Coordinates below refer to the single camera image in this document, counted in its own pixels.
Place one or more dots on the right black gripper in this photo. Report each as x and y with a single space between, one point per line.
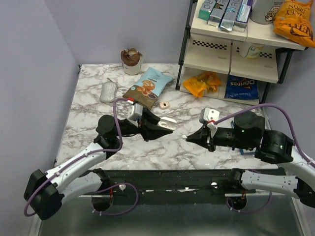
204 138

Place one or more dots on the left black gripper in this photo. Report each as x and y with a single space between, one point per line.
150 130

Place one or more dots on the white earbud charging case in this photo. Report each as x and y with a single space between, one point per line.
167 123

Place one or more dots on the beige earbud charging case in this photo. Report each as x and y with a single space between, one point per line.
164 105

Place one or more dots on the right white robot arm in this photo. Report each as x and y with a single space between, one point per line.
270 146

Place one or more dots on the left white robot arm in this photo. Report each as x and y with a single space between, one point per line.
47 191

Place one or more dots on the blue brown chips bag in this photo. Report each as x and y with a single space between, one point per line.
148 88

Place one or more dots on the blue Harry's razor box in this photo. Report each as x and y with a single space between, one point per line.
244 151

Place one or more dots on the silver glitter pouch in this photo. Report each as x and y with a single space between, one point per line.
108 91

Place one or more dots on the orange snack bag lower shelf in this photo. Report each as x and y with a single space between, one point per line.
203 83

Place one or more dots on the blue Doritos bag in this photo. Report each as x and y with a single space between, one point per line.
241 88

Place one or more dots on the brown lidded white cup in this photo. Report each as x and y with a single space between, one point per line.
132 61

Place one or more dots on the purple white toothpaste box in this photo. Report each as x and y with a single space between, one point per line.
243 16

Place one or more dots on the grey toothpaste box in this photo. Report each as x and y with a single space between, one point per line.
218 12

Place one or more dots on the silver blue toothpaste box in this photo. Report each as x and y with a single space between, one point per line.
230 15

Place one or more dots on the teal toothpaste box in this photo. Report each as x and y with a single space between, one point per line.
206 9

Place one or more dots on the white popcorn tub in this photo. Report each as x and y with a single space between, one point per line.
264 11

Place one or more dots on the orange honey dijon chips bag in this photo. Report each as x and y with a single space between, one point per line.
292 22

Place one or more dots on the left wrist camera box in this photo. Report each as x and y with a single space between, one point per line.
135 112

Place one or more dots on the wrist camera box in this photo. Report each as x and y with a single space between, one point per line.
208 117
135 112

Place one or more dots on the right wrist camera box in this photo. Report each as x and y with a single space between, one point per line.
208 117

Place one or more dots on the black frame cream shelf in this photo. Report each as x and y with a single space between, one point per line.
207 48

